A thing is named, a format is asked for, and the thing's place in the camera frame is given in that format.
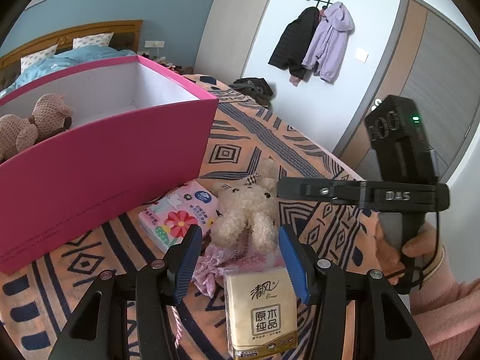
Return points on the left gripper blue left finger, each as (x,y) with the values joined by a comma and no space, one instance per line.
(181,260)

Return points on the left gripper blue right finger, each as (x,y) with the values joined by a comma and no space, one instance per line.
(301,262)

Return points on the pink sequin drawstring pouch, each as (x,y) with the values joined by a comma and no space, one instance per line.
(216,262)

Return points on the floral pink tissue pack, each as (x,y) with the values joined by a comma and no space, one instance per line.
(167,221)

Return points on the beige tissue pack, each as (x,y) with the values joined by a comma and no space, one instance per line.
(261,313)

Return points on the cream plush bear keychain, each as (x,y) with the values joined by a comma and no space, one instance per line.
(249,204)

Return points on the pink cardboard storage box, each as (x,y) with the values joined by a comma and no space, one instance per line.
(138,131)

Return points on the pink knitted plush bear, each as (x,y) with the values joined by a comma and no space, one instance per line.
(50,116)

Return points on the pink sleeve right forearm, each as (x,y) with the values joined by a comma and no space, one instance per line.
(446,311)

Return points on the right hand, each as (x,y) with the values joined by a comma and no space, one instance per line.
(426,246)

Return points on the grey orange door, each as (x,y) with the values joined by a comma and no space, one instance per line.
(429,59)

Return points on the lilac hoodie on hook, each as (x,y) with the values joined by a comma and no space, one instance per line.
(326,51)

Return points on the dark bag on floor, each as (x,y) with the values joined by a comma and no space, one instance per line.
(256,88)

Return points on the black jacket on hook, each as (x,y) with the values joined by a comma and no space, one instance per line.
(293,44)

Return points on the right white patterned pillow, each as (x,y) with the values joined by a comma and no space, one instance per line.
(100,40)

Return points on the white patterned pillow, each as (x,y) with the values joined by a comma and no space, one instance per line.
(100,40)
(28,60)

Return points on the light blue duvet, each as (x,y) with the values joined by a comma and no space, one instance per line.
(62,61)

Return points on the left white patterned pillow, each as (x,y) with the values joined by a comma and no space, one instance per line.
(28,60)

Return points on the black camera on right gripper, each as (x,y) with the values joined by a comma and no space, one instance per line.
(398,137)

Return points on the white wall socket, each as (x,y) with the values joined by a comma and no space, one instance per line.
(154,44)

